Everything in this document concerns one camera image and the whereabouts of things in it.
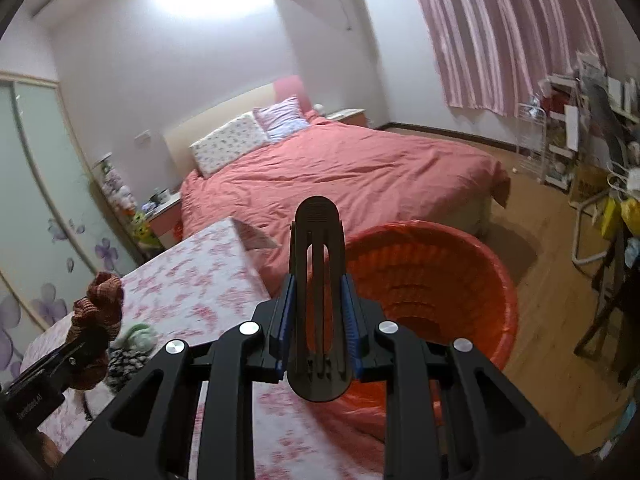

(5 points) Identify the dark slotted shoe insole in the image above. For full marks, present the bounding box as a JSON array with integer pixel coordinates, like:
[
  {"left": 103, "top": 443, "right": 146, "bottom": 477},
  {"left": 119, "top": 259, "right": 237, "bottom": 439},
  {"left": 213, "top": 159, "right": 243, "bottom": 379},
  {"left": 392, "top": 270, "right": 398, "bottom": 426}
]
[{"left": 286, "top": 196, "right": 352, "bottom": 403}]

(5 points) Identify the black daisy print cloth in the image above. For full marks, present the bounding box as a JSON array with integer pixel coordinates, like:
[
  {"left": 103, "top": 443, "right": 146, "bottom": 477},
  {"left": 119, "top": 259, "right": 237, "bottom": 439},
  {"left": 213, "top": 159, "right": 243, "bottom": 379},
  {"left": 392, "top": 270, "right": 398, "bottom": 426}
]
[{"left": 104, "top": 347, "right": 150, "bottom": 394}]

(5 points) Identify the red brown knitted cloth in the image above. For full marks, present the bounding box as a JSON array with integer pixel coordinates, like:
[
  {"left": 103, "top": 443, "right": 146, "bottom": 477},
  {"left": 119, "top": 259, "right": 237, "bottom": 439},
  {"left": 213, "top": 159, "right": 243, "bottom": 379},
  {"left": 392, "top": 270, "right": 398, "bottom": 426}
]
[{"left": 65, "top": 272, "right": 124, "bottom": 391}]

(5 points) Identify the light green towel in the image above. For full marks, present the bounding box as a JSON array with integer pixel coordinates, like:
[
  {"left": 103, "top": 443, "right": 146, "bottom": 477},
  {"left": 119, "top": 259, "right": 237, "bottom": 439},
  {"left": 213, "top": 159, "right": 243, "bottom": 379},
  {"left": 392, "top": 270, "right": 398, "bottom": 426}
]
[{"left": 111, "top": 323, "right": 158, "bottom": 354}]

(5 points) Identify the orange plastic laundry basket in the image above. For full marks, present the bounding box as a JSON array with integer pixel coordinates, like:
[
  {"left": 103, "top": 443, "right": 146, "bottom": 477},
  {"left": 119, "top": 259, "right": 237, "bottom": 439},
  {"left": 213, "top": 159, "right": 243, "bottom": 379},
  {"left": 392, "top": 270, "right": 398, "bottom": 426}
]
[{"left": 304, "top": 219, "right": 521, "bottom": 443}]

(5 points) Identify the floral pink white tablecloth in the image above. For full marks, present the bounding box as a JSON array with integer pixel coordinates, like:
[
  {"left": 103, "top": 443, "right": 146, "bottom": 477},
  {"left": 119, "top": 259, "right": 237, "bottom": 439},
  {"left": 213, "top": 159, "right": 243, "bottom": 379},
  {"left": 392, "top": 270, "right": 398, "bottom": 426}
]
[{"left": 19, "top": 216, "right": 392, "bottom": 480}]

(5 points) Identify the pink white nightstand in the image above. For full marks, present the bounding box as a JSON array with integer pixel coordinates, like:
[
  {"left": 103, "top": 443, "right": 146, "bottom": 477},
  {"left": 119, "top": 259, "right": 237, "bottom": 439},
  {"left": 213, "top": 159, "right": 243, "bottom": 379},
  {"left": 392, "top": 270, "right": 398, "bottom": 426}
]
[{"left": 149, "top": 192, "right": 182, "bottom": 249}]

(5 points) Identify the coral pink bed duvet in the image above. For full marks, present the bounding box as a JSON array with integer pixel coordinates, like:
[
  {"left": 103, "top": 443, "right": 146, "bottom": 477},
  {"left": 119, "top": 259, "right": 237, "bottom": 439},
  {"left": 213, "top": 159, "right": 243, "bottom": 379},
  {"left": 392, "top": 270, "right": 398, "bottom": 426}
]
[{"left": 181, "top": 115, "right": 511, "bottom": 296}]

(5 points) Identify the white floral pillow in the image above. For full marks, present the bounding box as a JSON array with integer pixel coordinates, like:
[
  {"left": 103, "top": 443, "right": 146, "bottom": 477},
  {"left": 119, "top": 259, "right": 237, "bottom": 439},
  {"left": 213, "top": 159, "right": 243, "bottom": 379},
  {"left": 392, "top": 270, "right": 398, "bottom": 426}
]
[{"left": 190, "top": 112, "right": 269, "bottom": 178}]

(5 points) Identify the pink striped pillow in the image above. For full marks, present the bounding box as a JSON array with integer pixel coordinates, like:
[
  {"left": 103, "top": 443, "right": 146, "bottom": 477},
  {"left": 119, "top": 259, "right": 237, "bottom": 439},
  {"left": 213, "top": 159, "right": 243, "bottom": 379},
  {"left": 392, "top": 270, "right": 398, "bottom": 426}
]
[{"left": 253, "top": 96, "right": 310, "bottom": 143}]

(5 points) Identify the sliding wardrobe with purple flowers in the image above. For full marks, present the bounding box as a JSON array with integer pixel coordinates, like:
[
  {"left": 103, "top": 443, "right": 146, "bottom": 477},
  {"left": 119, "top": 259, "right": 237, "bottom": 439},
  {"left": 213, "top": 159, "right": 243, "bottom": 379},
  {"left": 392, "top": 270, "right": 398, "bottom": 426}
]
[{"left": 1, "top": 79, "right": 140, "bottom": 385}]

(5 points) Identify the far bedside table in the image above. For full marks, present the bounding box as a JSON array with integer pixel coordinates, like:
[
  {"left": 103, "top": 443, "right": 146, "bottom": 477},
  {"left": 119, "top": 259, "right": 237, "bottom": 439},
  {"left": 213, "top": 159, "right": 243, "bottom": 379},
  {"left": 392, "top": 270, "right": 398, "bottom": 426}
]
[{"left": 326, "top": 108, "right": 369, "bottom": 128}]

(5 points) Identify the cream pink headboard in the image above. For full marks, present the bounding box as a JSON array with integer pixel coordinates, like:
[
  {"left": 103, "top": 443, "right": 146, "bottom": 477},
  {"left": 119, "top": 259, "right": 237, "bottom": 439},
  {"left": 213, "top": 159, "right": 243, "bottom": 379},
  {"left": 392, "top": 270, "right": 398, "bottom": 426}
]
[{"left": 164, "top": 75, "right": 312, "bottom": 179}]

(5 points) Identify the stack of plush toys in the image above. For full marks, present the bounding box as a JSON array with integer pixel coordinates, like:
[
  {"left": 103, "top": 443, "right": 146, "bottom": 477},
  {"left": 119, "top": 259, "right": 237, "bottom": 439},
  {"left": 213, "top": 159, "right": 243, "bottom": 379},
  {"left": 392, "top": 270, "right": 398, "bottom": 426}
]
[{"left": 93, "top": 153, "right": 163, "bottom": 260}]

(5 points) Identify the cluttered white shelf rack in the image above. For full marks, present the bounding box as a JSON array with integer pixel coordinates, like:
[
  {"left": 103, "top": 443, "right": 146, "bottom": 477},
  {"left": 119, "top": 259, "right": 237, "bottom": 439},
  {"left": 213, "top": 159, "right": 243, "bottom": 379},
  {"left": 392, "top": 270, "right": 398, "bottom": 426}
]
[{"left": 514, "top": 52, "right": 640, "bottom": 271}]

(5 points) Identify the pink striped curtain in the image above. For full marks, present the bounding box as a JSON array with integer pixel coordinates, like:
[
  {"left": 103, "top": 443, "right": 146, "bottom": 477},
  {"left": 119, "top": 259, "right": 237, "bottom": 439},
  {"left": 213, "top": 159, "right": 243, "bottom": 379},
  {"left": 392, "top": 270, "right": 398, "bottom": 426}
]
[{"left": 418, "top": 0, "right": 604, "bottom": 116}]

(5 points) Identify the black chair frame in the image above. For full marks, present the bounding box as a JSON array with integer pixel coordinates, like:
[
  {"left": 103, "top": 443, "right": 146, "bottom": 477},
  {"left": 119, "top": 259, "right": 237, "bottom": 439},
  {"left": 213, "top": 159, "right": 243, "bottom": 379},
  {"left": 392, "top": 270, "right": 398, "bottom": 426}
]
[{"left": 574, "top": 219, "right": 639, "bottom": 386}]

